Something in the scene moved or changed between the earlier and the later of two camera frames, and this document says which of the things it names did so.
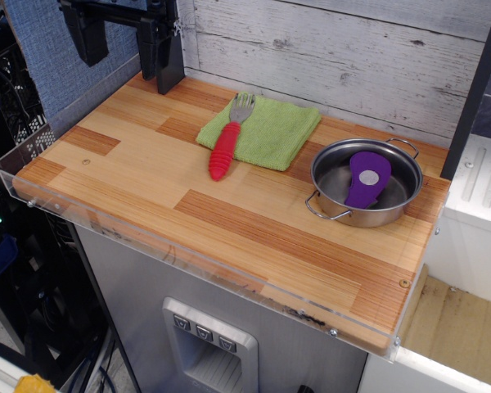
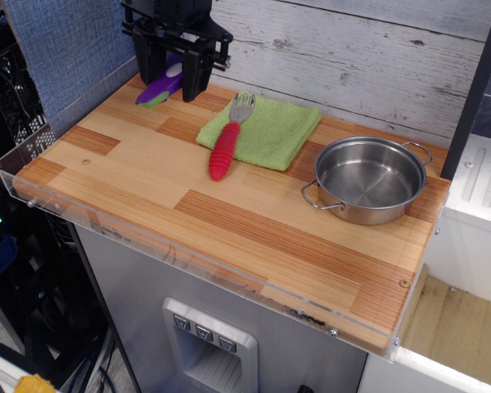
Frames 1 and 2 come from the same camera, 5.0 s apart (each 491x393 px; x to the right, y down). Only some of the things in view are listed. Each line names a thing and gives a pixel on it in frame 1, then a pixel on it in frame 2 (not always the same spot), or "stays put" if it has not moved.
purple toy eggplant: x=370 y=175 → x=166 y=83
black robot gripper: x=160 y=51 → x=187 y=24
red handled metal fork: x=222 y=155 stays put
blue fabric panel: x=66 y=82 stays put
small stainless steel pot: x=365 y=182 stays put
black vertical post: x=476 y=92 stays put
